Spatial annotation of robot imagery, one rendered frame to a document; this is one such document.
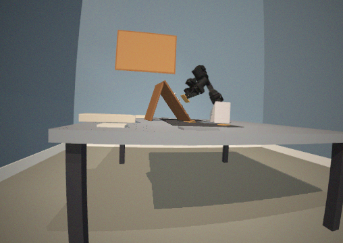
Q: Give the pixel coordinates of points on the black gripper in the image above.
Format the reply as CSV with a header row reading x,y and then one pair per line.
x,y
194,91

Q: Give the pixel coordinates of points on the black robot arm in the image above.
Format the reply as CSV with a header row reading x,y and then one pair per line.
x,y
201,74

